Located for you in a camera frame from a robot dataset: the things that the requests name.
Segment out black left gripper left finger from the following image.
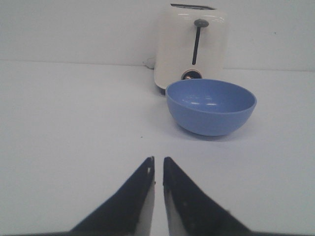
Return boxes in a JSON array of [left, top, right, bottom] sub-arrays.
[[70, 156, 156, 233]]

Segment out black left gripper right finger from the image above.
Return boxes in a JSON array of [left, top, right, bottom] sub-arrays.
[[162, 156, 254, 233]]

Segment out blue plastic bowl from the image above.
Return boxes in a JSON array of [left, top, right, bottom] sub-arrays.
[[165, 79, 257, 136]]

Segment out cream white toaster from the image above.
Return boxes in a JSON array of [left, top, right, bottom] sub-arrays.
[[154, 3, 228, 90]]

